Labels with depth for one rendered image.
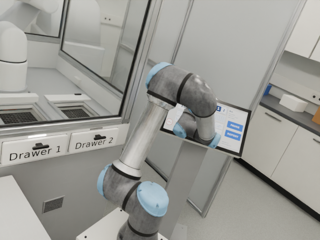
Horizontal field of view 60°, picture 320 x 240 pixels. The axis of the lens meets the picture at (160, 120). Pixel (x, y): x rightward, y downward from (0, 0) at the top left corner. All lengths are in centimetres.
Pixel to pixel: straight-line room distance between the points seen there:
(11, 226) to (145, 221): 51
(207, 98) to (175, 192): 116
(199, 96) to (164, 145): 205
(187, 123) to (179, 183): 72
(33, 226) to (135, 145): 50
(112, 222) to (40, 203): 61
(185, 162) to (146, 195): 95
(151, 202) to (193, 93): 38
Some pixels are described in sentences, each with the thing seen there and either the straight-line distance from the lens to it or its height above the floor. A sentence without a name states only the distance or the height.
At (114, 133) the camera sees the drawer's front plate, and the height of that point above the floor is 90.
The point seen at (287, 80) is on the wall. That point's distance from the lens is 426.
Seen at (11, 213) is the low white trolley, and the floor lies 76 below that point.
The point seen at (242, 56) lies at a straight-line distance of 234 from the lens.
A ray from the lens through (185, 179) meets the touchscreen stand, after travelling 192.
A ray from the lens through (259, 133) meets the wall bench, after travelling 370.
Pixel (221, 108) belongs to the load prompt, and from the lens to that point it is 177.
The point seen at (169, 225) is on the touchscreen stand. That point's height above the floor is 21.
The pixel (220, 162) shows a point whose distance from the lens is 247.
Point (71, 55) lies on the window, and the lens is 129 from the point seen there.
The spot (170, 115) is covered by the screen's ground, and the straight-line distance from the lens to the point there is 168.
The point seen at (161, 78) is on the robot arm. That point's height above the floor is 141.
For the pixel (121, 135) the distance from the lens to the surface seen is 167.
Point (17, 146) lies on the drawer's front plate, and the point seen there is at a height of 90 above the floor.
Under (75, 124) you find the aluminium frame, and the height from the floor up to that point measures 98.
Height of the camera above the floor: 164
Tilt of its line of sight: 22 degrees down
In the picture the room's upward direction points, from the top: 18 degrees clockwise
